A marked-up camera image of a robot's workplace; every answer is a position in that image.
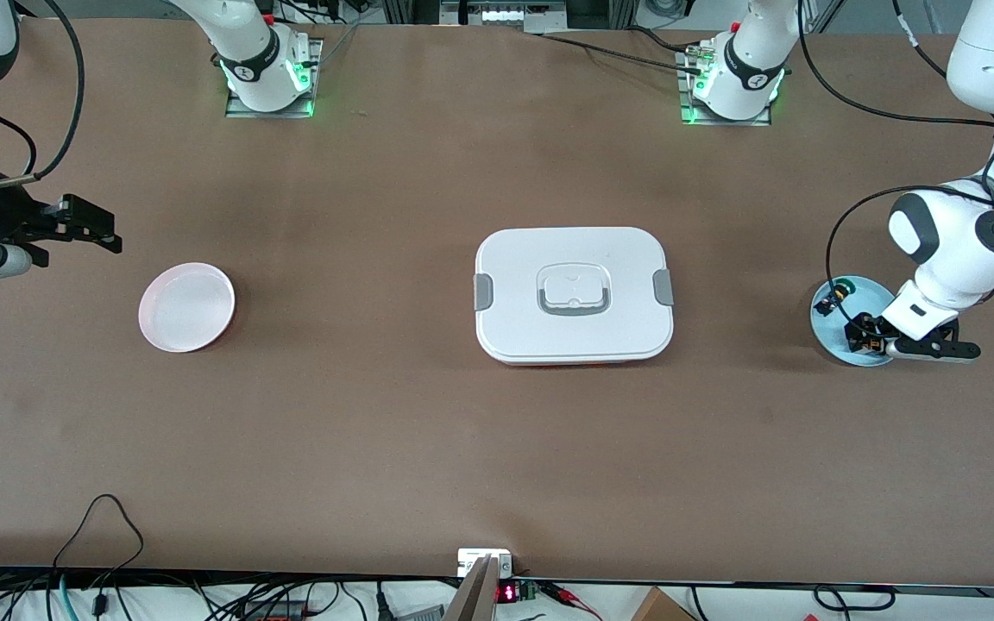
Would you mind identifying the white lidded storage box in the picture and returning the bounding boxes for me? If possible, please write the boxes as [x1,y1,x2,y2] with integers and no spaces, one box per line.
[473,227,676,367]

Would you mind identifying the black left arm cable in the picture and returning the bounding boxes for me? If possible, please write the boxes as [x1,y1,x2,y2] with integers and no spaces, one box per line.
[795,0,994,324]

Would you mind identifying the black cable on table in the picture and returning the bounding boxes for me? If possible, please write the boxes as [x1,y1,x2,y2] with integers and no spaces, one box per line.
[540,33,709,75]

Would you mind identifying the light blue round plate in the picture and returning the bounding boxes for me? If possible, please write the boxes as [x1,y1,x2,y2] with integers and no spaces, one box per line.
[810,275,909,369]

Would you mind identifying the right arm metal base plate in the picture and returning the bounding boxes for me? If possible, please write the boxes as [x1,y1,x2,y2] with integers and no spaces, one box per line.
[224,36,324,118]

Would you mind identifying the red clip test leads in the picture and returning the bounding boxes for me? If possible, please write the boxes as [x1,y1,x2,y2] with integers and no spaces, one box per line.
[540,582,606,620]

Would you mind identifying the pink round plate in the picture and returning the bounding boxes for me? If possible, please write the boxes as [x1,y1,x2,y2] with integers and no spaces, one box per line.
[138,262,236,354]

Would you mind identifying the black coiled floor cable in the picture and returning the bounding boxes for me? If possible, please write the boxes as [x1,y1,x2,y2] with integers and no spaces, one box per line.
[812,584,896,613]

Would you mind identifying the thin black looped cable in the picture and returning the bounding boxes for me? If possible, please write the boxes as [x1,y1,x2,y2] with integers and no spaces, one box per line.
[53,493,146,596]

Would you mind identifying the green push-button switch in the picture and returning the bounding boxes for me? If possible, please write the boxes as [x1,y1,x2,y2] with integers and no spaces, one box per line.
[813,278,859,318]

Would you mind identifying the brown cardboard box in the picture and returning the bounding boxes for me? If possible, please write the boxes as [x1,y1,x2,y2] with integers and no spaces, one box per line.
[631,586,698,621]

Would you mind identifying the small white electronic device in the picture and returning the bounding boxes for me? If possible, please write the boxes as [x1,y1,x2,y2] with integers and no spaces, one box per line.
[457,549,513,579]

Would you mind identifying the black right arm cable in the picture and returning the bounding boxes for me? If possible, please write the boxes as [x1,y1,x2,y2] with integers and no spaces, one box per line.
[0,0,86,187]

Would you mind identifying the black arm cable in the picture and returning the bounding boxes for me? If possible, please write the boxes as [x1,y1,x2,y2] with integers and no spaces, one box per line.
[0,0,86,187]
[795,0,994,324]

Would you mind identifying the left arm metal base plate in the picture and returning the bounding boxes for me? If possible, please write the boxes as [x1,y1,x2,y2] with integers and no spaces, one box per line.
[678,43,772,127]

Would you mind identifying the tan cardboard strip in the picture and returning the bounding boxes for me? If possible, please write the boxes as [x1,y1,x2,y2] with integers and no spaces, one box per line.
[444,555,500,621]

